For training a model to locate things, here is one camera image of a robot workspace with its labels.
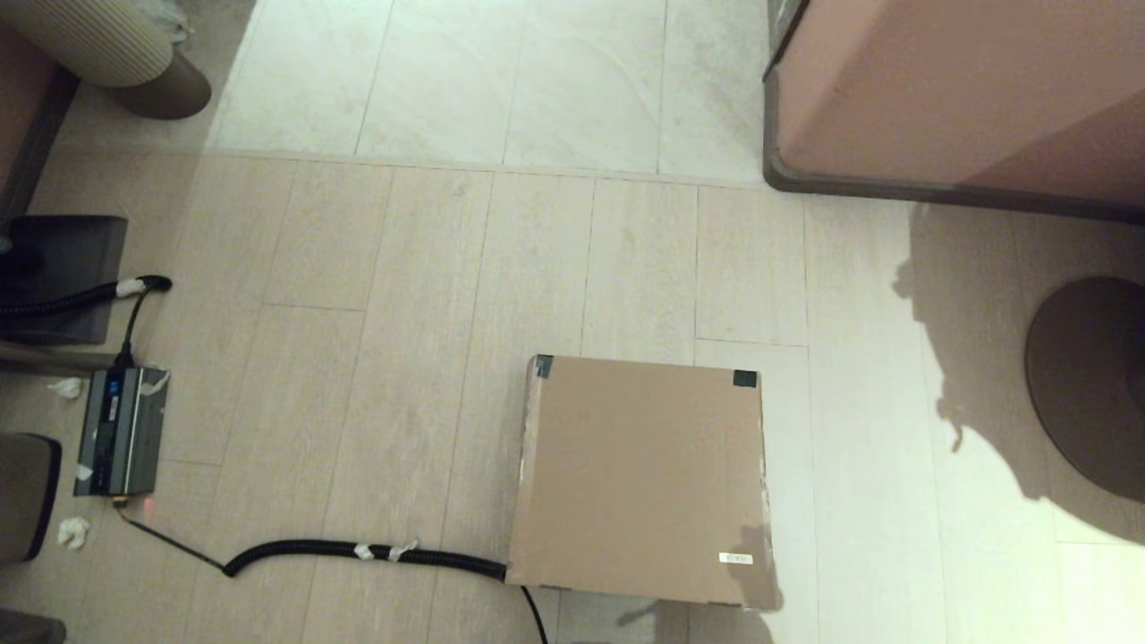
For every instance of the brown cardboard shoe box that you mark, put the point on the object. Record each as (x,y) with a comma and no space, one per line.
(644,483)

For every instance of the pink cabinet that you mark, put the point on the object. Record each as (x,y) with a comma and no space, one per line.
(966,80)

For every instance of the grey hub blue light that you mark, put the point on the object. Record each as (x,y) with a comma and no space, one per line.
(121,429)

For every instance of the white plastic bag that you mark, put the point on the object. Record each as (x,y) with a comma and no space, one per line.
(172,20)

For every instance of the crumpled white paper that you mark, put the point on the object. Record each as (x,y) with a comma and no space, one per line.
(73,533)
(67,388)

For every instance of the dark grey square plate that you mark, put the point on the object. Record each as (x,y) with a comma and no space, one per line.
(63,255)

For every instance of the ribbed beige column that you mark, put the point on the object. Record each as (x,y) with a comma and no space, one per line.
(80,36)

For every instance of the brown round pedestal base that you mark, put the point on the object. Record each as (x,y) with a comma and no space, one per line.
(1091,385)

